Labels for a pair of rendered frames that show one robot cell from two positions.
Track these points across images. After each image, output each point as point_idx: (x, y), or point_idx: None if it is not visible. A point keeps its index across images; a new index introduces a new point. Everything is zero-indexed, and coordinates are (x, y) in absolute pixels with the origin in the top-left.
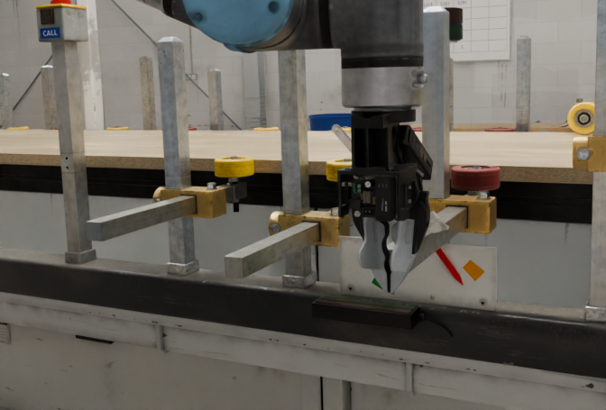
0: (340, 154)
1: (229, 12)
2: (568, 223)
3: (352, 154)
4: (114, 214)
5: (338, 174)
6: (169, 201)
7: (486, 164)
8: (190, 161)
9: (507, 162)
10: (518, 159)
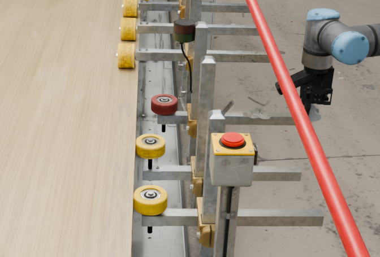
0: (87, 158)
1: None
2: None
3: (332, 81)
4: (297, 216)
5: (332, 90)
6: (243, 212)
7: (133, 100)
8: (132, 234)
9: (122, 96)
10: (102, 94)
